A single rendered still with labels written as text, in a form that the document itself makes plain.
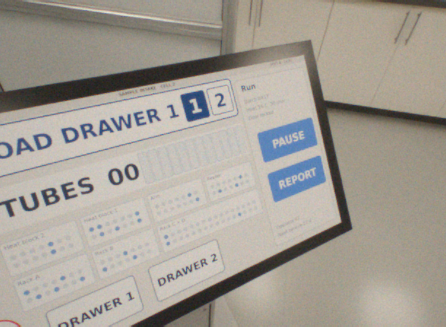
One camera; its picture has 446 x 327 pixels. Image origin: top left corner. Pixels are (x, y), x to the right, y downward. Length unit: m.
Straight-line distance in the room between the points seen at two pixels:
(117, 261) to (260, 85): 0.29
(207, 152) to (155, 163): 0.07
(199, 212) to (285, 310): 1.14
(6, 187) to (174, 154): 0.17
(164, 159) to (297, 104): 0.21
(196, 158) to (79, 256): 0.17
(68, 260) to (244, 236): 0.21
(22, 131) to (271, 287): 1.31
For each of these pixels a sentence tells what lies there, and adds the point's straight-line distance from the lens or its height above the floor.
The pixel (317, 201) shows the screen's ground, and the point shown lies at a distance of 0.48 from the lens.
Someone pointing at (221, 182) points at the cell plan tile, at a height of 1.08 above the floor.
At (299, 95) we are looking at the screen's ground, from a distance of 0.46.
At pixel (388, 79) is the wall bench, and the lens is 2.59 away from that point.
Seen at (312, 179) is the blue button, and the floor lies 1.04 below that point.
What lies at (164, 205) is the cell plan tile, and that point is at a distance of 0.37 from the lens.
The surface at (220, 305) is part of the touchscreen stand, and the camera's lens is 1.42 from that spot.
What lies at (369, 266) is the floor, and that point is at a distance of 1.73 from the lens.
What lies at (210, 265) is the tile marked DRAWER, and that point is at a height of 1.00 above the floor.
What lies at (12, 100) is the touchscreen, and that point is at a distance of 0.38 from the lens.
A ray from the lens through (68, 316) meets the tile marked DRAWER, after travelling 0.40.
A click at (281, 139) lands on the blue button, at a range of 0.43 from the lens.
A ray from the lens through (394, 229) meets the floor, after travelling 1.94.
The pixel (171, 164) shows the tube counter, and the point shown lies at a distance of 0.37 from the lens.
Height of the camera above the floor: 1.37
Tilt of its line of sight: 43 degrees down
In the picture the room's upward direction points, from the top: 4 degrees clockwise
